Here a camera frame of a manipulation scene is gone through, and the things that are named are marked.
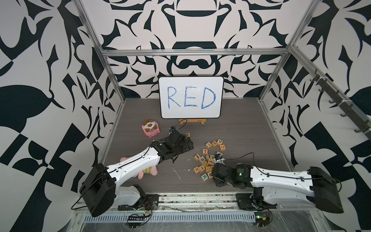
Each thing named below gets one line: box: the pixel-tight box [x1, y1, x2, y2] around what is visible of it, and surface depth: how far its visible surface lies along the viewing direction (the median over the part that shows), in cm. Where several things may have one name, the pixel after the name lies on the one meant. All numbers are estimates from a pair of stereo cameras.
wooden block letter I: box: [198, 164, 206, 172], surface depth 85 cm
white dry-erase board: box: [157, 75, 225, 119], surface depth 98 cm
